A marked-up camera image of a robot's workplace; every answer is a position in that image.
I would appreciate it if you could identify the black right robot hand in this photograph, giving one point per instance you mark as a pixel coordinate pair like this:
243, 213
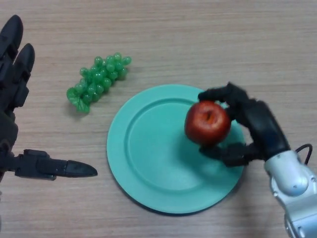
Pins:
265, 129

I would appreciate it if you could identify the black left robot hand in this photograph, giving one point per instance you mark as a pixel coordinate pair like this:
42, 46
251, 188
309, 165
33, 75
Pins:
8, 89

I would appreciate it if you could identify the red apple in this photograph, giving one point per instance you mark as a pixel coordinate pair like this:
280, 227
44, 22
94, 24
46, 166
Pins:
206, 124

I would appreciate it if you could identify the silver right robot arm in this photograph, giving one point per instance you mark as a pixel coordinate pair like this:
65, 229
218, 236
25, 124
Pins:
292, 178

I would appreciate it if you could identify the green round plate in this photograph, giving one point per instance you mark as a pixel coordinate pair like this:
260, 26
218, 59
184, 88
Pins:
153, 153

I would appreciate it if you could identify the green grape bunch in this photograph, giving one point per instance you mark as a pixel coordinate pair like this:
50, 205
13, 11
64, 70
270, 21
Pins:
99, 81

